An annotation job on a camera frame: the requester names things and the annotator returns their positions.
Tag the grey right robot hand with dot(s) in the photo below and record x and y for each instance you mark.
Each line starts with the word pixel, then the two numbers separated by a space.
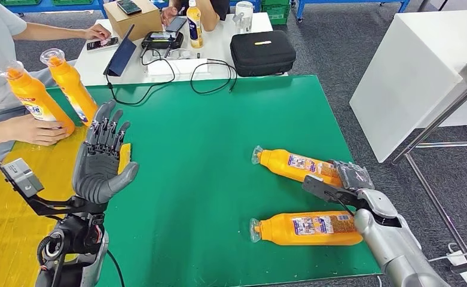
pixel 354 176

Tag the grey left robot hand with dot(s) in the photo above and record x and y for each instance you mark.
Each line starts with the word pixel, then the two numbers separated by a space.
pixel 98 174

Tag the person's left hand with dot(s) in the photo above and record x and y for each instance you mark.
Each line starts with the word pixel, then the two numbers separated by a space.
pixel 97 32

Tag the person's right hand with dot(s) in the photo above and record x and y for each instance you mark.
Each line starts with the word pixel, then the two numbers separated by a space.
pixel 169 16
pixel 37 132

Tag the grey smartphone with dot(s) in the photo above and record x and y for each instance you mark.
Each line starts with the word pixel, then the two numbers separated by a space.
pixel 176 24

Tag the smartphone with colourful screen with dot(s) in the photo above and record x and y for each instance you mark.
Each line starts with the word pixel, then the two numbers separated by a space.
pixel 102 43

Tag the orange detergent bottle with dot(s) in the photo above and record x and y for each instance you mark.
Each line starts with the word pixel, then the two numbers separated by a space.
pixel 280 162
pixel 280 233
pixel 35 99
pixel 72 91

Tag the person's left forearm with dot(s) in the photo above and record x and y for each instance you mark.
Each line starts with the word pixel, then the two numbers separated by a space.
pixel 51 35
pixel 209 17

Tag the yellow drink bottle blue label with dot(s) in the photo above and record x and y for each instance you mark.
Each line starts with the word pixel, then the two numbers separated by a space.
pixel 194 31

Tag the black handheld screen controller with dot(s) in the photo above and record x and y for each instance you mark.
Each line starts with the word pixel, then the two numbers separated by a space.
pixel 162 41

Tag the dark blue tablet case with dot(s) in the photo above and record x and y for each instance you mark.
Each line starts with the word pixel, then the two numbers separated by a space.
pixel 121 55

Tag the brown cardboard box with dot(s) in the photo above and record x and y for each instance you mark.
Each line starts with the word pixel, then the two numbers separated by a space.
pixel 136 23

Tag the green plastic crate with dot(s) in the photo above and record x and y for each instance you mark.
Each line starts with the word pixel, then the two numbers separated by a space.
pixel 74 2
pixel 276 12
pixel 19 2

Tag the clear safety glasses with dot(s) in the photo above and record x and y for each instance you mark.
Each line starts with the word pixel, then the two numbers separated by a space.
pixel 179 53

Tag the black smartphone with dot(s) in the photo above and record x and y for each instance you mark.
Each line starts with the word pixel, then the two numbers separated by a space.
pixel 129 6

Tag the white flat box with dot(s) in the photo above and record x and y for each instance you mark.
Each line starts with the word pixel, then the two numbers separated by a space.
pixel 179 68

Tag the white table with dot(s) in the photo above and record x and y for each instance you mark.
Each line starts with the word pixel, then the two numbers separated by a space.
pixel 217 53
pixel 413 61

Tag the clear water jug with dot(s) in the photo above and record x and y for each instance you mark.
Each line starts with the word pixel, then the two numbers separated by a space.
pixel 244 17

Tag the yellow plastic sheet stack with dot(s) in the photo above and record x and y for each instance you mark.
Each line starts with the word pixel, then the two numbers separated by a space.
pixel 11 222

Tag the black zip carrying case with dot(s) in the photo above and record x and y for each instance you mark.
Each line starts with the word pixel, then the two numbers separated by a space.
pixel 263 54

